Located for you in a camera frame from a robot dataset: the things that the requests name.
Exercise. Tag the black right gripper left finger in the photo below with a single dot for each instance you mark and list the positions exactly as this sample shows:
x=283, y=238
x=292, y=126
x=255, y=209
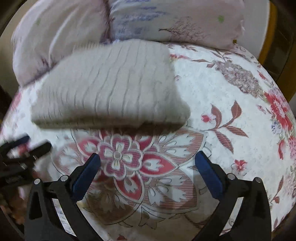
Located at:
x=42, y=221

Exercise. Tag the pale pink pillow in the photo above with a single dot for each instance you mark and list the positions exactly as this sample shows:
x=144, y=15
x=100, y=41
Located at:
x=50, y=30

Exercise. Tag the person's right hand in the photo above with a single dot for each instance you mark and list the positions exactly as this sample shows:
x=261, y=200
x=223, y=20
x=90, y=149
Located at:
x=14, y=203

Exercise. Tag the cream knitted sweater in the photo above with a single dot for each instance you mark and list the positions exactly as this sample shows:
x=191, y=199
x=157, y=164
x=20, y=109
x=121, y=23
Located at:
x=128, y=83

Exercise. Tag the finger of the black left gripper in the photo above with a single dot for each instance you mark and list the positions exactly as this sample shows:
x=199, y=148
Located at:
x=25, y=151
x=7, y=146

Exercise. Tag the floral quilted bedspread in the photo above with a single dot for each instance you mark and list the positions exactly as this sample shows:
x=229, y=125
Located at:
x=151, y=189

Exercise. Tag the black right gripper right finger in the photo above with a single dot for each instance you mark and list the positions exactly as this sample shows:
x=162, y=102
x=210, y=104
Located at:
x=253, y=221

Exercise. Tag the lavender print pillow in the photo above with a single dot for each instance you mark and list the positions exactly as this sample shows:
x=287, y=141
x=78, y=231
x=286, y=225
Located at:
x=213, y=24

